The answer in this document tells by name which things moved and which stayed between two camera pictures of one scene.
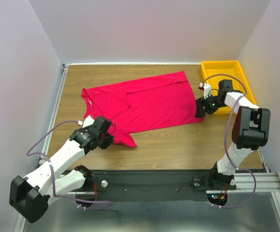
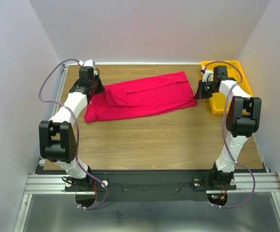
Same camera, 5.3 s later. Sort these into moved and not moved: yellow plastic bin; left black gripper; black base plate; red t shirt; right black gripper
Moved: right black gripper; red t shirt; left black gripper
Not moved: black base plate; yellow plastic bin
